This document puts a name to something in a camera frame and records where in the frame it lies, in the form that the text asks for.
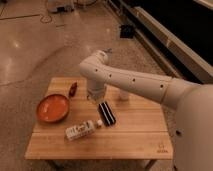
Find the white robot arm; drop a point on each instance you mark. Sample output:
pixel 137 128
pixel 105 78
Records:
pixel 192 102

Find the translucent plastic cup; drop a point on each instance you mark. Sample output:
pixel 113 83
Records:
pixel 123 95

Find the black striped rectangular block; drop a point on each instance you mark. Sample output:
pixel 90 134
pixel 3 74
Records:
pixel 106 113

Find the red bottle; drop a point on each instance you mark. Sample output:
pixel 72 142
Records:
pixel 72 90

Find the small white cube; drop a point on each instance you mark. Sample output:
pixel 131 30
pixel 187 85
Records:
pixel 99 123

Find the wooden table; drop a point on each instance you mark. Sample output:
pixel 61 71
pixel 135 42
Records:
pixel 140 131

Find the black box on floor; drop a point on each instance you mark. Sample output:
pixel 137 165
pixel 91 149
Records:
pixel 126 31

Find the orange bowl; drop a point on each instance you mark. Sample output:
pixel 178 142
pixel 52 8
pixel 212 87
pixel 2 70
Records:
pixel 52 108

